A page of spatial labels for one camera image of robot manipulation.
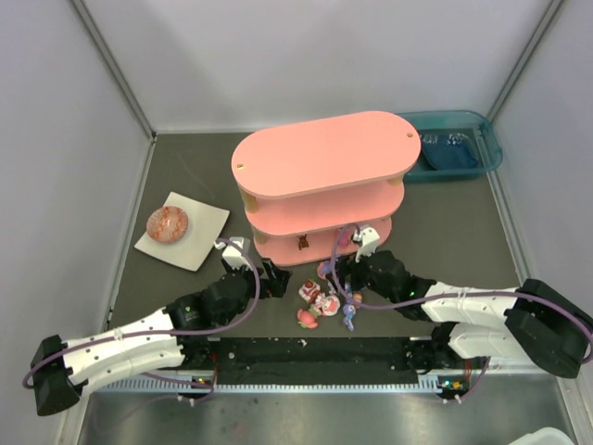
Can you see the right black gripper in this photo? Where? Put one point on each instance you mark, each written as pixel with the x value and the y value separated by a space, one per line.
pixel 347 271

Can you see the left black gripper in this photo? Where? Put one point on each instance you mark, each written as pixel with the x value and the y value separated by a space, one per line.
pixel 267 282

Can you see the purple bunny head toy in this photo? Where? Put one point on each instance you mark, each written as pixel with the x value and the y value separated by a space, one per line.
pixel 325 270

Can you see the red strawberry cake toy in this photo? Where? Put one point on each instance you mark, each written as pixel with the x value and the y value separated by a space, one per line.
pixel 309 291

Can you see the pink doll green bow toy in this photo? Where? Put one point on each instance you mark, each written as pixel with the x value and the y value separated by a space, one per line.
pixel 307 318

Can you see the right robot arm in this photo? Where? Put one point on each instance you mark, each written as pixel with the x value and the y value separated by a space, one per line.
pixel 532 322

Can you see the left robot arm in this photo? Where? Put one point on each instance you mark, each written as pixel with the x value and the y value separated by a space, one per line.
pixel 64 371

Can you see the pink figure toy on shelf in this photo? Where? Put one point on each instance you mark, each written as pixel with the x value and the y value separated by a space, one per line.
pixel 343 237

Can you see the pink three-tier toy shelf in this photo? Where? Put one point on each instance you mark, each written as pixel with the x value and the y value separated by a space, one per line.
pixel 313 177

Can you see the purple bunny striped shirt toy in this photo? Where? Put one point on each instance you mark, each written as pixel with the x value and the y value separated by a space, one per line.
pixel 353 298

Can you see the pink bonnet melody toy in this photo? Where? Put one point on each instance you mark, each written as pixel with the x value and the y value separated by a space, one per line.
pixel 325 305

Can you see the purple long-ear bunny toy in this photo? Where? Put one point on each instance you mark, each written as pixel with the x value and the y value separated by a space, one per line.
pixel 349 311

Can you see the small brown bear toy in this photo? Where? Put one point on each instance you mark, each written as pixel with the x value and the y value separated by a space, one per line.
pixel 302 242

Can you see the white square plate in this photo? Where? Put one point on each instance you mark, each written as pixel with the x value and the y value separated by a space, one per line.
pixel 189 252

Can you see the red patterned bowl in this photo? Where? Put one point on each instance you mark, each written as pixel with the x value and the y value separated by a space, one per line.
pixel 167 224

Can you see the teal plastic bin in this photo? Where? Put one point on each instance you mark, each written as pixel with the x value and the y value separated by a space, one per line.
pixel 476 127

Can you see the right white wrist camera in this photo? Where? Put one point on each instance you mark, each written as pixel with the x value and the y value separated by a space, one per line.
pixel 367 239

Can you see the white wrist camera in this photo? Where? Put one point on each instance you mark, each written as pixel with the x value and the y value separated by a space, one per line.
pixel 367 239
pixel 235 251

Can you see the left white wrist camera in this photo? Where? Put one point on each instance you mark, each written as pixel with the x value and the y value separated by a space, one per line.
pixel 235 251

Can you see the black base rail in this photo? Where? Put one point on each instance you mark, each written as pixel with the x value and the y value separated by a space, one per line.
pixel 313 360

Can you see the white slotted cable duct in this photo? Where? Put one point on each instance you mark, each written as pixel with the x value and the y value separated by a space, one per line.
pixel 421 384

